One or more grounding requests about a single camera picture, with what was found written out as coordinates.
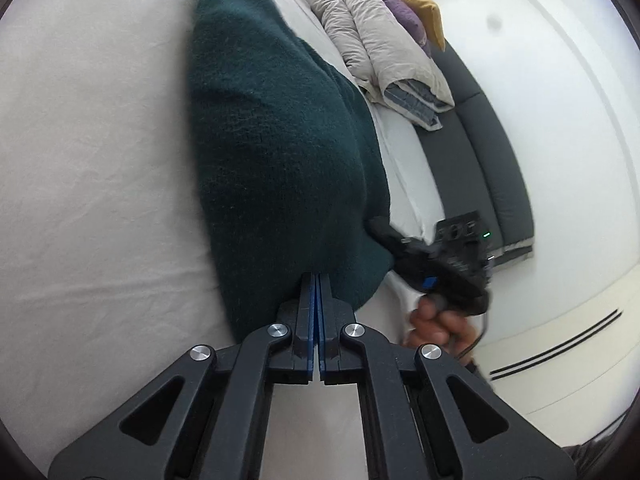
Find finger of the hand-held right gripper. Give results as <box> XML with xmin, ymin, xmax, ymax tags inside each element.
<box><xmin>406</xmin><ymin>262</ymin><xmax>442</xmax><ymax>295</ymax></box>
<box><xmin>367</xmin><ymin>216</ymin><xmax>417</xmax><ymax>262</ymax></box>

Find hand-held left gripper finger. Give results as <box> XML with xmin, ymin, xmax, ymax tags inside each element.
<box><xmin>318</xmin><ymin>272</ymin><xmax>578</xmax><ymax>480</ymax></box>
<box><xmin>47</xmin><ymin>272</ymin><xmax>319</xmax><ymax>480</ymax></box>

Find dark green knit sweater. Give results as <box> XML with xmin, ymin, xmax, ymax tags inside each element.
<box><xmin>187</xmin><ymin>0</ymin><xmax>396</xmax><ymax>342</ymax></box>

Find person's right hand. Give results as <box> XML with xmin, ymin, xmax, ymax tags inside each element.
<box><xmin>402</xmin><ymin>295</ymin><xmax>482</xmax><ymax>362</ymax></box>

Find grey padded headboard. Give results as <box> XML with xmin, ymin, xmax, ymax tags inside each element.
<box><xmin>425</xmin><ymin>39</ymin><xmax>537</xmax><ymax>264</ymax></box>

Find black linear ceiling vent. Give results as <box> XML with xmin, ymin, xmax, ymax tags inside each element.
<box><xmin>489</xmin><ymin>309</ymin><xmax>625</xmax><ymax>382</ymax></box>

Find folded beige duvet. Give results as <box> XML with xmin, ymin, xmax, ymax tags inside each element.
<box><xmin>290</xmin><ymin>0</ymin><xmax>456</xmax><ymax>132</ymax></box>

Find purple pillow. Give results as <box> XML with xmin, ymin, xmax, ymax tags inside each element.
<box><xmin>367</xmin><ymin>0</ymin><xmax>434</xmax><ymax>57</ymax></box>

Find mustard yellow pillow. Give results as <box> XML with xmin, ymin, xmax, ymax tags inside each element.
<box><xmin>381</xmin><ymin>0</ymin><xmax>446</xmax><ymax>52</ymax></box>

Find bed with white sheet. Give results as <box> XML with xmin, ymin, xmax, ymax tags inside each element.
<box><xmin>0</xmin><ymin>0</ymin><xmax>447</xmax><ymax>480</ymax></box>

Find black cable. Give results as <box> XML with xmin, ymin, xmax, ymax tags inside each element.
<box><xmin>452</xmin><ymin>266</ymin><xmax>496</xmax><ymax>362</ymax></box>

